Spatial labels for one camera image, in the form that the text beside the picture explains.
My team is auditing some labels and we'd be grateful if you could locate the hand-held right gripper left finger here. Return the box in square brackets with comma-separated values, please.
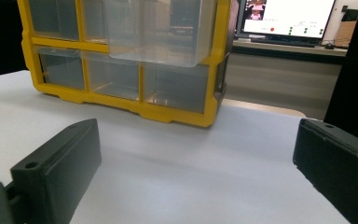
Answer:
[9, 118, 103, 224]

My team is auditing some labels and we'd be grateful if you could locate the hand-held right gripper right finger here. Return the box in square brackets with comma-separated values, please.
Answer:
[292, 118, 358, 224]

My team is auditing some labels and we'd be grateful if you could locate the yellow drawer cabinet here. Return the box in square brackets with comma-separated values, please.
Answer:
[16, 0, 233, 129]

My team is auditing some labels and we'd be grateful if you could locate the clear plastic drawer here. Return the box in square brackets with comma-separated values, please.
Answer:
[33, 45, 86, 91]
[103, 0, 218, 68]

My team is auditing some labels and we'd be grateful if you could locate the black curtain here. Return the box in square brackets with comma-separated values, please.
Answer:
[323, 0, 358, 147]

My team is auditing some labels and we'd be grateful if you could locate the wooden desk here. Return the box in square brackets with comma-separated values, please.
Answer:
[231, 39, 349, 65]

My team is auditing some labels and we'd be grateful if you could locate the cardboard box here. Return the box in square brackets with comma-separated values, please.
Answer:
[335, 20, 358, 49]

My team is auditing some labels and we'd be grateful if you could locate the black keyboard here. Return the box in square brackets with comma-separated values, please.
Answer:
[250, 36, 317, 49]

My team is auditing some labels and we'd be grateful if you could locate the computer monitor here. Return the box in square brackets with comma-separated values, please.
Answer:
[235, 0, 337, 41]

